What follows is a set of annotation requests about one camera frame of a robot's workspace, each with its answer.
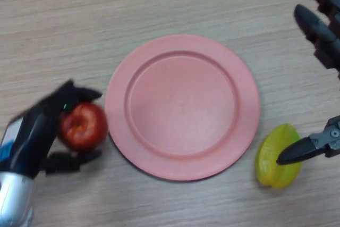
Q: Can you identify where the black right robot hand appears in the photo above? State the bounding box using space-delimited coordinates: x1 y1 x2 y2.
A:
276 0 340 166

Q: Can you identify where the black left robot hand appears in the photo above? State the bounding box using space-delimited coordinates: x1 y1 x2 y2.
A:
0 79 103 180

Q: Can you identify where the red apple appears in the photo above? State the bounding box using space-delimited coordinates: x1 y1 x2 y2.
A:
58 102 109 152

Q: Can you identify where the pink round plate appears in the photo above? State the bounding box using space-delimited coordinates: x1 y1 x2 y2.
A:
105 33 261 182

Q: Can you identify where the yellow starfruit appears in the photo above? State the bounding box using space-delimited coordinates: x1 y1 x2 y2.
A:
255 123 302 190

